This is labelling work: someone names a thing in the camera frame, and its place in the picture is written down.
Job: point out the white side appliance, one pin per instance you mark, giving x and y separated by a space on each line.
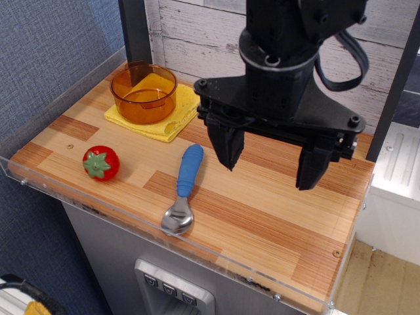
389 218

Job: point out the blue handled metal spoon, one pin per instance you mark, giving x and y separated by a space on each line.
179 217

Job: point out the clear acrylic table guard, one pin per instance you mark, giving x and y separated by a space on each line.
250 223

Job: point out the dark metal left post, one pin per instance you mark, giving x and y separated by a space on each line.
135 30

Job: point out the yellow black object bottom left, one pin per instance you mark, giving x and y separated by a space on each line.
18 296

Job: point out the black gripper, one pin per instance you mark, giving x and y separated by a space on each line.
284 104

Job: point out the yellow folded cloth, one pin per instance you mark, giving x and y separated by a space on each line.
167 129

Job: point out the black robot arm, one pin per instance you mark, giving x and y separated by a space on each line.
286 34

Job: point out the grey cabinet with dispenser panel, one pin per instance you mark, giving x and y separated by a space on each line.
139 275

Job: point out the red toy tomato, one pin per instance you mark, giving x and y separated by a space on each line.
101 163

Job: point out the orange transparent plastic pot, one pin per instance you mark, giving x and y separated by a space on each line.
144 93

